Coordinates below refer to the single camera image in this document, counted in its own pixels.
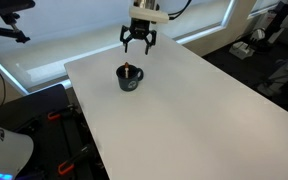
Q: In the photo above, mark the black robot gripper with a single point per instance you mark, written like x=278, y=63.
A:
x=140, y=28

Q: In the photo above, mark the red marker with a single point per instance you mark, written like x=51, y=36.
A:
x=126, y=70

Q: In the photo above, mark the dark green mug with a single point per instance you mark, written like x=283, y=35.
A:
x=129, y=84

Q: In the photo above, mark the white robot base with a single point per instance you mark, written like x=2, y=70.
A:
x=4, y=150

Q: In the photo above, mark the white framed window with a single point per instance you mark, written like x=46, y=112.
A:
x=200, y=33

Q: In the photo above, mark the white floor device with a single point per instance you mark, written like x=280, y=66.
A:
x=240, y=50

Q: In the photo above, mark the dark side table slab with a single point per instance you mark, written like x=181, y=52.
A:
x=24, y=106

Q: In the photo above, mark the black perforated breadboard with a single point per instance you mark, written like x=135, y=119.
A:
x=50, y=140

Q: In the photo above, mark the black and white machine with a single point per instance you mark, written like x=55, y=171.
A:
x=279, y=16

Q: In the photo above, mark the grey equipment stand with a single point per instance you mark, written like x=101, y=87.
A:
x=284, y=75

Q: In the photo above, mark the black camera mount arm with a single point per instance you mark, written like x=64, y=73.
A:
x=4, y=5

